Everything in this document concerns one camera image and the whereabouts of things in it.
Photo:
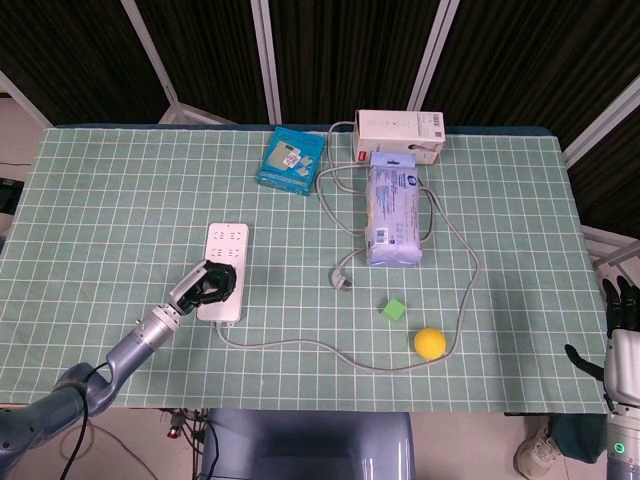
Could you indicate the green checked tablecloth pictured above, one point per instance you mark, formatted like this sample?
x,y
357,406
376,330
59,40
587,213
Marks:
x,y
125,190

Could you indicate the teal flat cardboard box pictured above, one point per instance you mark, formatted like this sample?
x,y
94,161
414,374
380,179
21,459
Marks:
x,y
290,160

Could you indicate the yellow ball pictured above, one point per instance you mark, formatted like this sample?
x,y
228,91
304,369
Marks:
x,y
429,343

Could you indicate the green cube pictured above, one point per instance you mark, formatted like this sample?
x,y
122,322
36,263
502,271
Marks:
x,y
394,310

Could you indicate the white sneaker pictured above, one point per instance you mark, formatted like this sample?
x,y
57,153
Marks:
x,y
537,450

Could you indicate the white product carton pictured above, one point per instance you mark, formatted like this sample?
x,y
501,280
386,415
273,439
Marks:
x,y
395,127

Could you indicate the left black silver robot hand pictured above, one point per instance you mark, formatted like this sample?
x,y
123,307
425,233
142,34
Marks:
x,y
210,287

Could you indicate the dark folding screen white frame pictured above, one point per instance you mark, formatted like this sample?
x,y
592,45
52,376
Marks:
x,y
350,50

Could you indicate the red emergency button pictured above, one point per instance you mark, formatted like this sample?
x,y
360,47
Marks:
x,y
173,432

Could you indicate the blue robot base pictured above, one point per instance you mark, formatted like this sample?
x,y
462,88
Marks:
x,y
305,445

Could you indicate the dark green trouser leg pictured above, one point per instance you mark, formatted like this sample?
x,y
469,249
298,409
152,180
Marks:
x,y
580,435

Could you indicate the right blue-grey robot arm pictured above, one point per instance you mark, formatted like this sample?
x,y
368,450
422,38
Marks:
x,y
622,450

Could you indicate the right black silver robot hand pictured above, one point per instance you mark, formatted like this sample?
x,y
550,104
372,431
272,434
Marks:
x,y
625,370

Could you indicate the blue tissue pack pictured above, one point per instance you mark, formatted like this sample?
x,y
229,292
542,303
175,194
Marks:
x,y
395,210

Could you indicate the white power strip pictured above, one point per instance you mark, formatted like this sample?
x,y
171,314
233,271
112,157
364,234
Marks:
x,y
227,240

